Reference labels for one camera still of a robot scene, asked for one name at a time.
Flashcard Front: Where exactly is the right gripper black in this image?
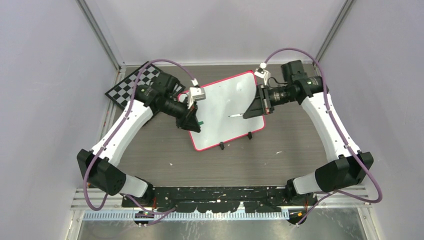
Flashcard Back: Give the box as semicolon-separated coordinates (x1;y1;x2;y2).
243;83;296;120

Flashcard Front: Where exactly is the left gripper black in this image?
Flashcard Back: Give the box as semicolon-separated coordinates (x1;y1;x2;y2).
158;95;201;132

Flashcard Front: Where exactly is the green whiteboard marker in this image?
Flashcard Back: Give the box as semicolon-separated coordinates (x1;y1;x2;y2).
228;113;244;118

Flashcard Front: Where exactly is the whiteboard with red frame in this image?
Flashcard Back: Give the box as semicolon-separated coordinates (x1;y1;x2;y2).
189;70;266;152

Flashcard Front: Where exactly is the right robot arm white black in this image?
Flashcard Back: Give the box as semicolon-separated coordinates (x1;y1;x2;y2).
242;60;374;205

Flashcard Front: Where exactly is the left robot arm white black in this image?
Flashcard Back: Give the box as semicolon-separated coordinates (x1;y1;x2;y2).
76;72;206;207

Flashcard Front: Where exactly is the black and white chessboard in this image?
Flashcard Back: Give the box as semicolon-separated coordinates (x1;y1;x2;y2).
105;64;188;112

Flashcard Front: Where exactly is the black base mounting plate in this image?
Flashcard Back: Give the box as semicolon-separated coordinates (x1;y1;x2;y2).
122;186;318;213

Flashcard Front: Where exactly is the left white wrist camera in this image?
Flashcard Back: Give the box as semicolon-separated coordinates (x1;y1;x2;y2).
187;87;206;109

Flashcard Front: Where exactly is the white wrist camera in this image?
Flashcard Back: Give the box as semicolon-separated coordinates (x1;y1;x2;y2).
187;87;206;109
254;67;269;80

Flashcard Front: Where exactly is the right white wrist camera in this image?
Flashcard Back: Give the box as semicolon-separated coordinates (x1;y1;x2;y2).
254;67;269;80

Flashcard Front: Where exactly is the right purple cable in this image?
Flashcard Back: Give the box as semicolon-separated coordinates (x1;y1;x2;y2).
261;47;383;227

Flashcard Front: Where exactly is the slotted grey cable duct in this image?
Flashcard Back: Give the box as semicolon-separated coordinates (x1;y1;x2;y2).
82;209;290;222

